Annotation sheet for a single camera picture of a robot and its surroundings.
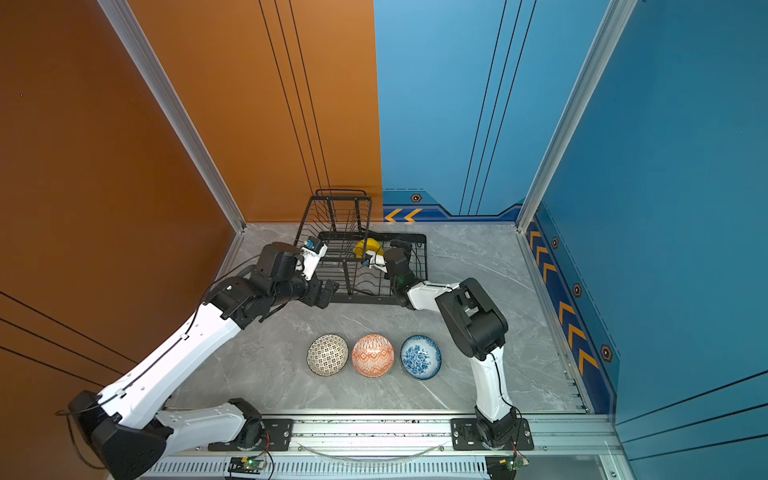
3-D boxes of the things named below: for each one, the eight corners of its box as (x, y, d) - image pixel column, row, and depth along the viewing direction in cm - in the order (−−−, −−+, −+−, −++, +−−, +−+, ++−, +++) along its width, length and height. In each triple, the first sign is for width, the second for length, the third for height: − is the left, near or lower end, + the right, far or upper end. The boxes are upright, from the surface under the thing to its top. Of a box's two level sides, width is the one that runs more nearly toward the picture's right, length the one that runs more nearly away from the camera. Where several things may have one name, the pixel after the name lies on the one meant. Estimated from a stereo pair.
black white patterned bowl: (307, 376, 84) (303, 370, 80) (313, 340, 91) (310, 333, 87) (346, 376, 84) (343, 370, 80) (349, 340, 91) (347, 333, 87)
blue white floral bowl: (420, 388, 82) (422, 380, 76) (394, 358, 87) (394, 348, 82) (445, 364, 86) (449, 355, 81) (419, 337, 92) (420, 326, 86)
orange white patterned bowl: (353, 378, 84) (350, 371, 79) (356, 343, 90) (354, 334, 85) (394, 378, 84) (394, 371, 79) (394, 343, 90) (394, 334, 85)
